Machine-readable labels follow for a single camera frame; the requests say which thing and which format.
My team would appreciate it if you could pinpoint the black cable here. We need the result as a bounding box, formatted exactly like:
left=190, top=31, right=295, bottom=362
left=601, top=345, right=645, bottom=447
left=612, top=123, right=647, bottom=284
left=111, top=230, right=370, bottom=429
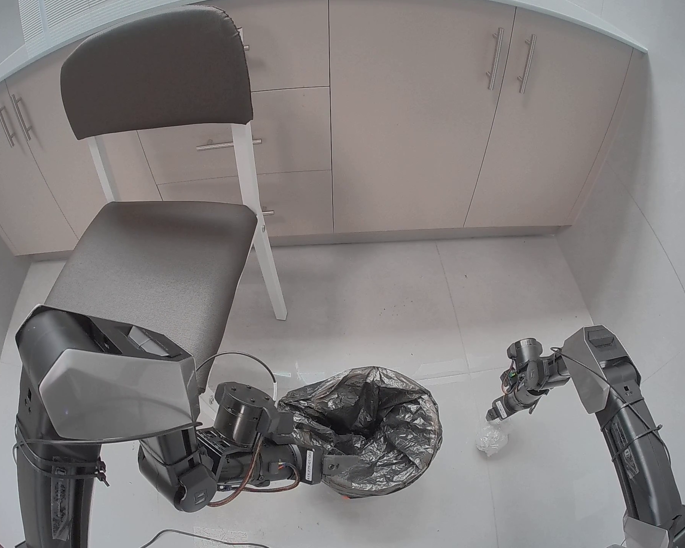
left=550, top=347, right=671, bottom=467
left=147, top=527, right=253, bottom=548
left=13, top=352, right=278, bottom=467

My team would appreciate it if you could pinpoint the grey chair with white legs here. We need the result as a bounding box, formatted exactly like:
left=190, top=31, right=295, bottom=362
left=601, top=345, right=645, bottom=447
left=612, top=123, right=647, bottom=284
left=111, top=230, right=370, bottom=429
left=45, top=5, right=289, bottom=408

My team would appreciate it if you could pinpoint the beige cabinet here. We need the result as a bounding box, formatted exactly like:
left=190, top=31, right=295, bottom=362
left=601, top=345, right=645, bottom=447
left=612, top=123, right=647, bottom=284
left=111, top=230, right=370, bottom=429
left=0, top=0, right=650, bottom=258

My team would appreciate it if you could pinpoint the black plastic bag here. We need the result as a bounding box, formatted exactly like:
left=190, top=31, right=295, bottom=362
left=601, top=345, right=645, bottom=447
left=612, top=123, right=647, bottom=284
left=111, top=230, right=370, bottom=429
left=277, top=365, right=443, bottom=498

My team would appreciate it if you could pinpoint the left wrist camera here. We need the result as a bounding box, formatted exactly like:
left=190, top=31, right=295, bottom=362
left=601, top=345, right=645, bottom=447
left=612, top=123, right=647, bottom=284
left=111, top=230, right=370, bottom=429
left=264, top=409, right=295, bottom=441

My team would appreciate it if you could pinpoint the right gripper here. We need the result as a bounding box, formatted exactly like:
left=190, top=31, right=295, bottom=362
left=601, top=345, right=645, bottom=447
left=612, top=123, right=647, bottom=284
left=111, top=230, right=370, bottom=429
left=491, top=387, right=536, bottom=422

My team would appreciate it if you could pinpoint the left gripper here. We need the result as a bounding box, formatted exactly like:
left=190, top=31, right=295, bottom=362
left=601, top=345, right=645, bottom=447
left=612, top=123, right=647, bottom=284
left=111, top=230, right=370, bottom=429
left=260, top=443, right=358, bottom=488

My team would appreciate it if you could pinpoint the clear plastic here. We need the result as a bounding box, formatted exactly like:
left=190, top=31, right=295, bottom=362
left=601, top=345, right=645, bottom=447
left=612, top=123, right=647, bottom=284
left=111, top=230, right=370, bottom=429
left=475, top=419, right=516, bottom=456

